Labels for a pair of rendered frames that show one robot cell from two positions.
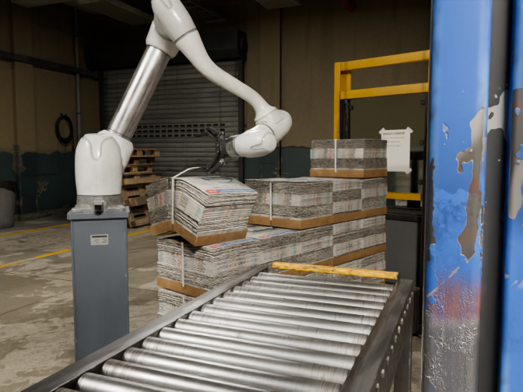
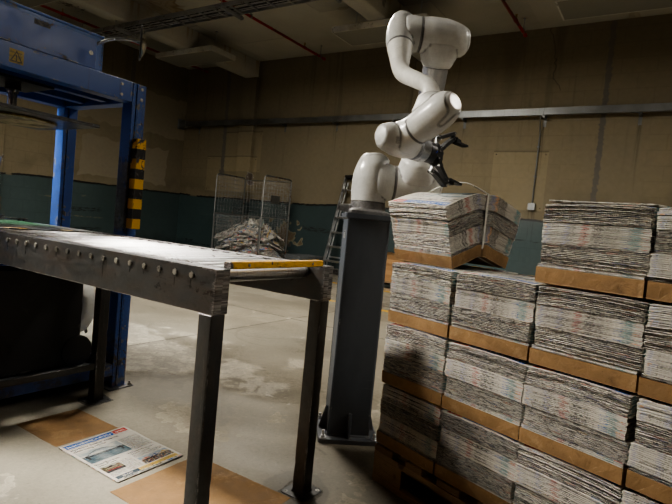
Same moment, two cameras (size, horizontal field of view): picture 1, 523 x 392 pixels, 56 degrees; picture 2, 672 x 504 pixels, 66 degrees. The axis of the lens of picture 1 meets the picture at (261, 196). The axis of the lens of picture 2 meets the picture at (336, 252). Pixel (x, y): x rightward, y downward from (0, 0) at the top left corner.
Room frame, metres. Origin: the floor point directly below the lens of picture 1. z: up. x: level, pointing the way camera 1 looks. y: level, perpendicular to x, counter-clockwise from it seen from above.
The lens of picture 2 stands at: (2.08, -1.73, 0.94)
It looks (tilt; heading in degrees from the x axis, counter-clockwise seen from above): 3 degrees down; 100
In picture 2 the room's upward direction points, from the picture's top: 5 degrees clockwise
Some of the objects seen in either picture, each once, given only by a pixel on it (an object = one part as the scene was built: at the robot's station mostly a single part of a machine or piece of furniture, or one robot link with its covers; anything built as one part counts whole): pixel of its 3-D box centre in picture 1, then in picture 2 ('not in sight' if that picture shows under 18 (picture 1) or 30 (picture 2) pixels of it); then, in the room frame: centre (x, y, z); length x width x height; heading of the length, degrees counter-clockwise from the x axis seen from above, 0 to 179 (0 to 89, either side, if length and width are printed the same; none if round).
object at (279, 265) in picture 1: (332, 270); (279, 264); (1.65, -0.24, 0.81); 0.43 x 0.03 x 0.02; 68
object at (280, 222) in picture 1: (288, 218); (617, 281); (2.61, -0.14, 0.86); 0.38 x 0.29 x 0.04; 49
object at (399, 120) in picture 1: (384, 143); not in sight; (3.39, -0.84, 1.27); 0.57 x 0.01 x 0.65; 48
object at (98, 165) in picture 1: (99, 163); (372, 177); (1.80, 0.59, 1.17); 0.18 x 0.16 x 0.22; 13
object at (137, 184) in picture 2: not in sight; (135, 184); (0.59, 0.67, 1.05); 0.05 x 0.05 x 0.45; 68
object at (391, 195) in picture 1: (384, 194); not in sight; (3.40, -0.85, 0.92); 0.57 x 0.01 x 0.05; 48
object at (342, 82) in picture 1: (341, 186); not in sight; (3.59, -0.58, 0.97); 0.09 x 0.09 x 1.75; 48
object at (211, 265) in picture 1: (271, 306); (554, 417); (2.51, -0.05, 0.42); 1.17 x 0.39 x 0.83; 138
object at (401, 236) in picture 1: (404, 261); not in sight; (3.65, -1.07, 0.40); 0.69 x 0.55 x 0.80; 48
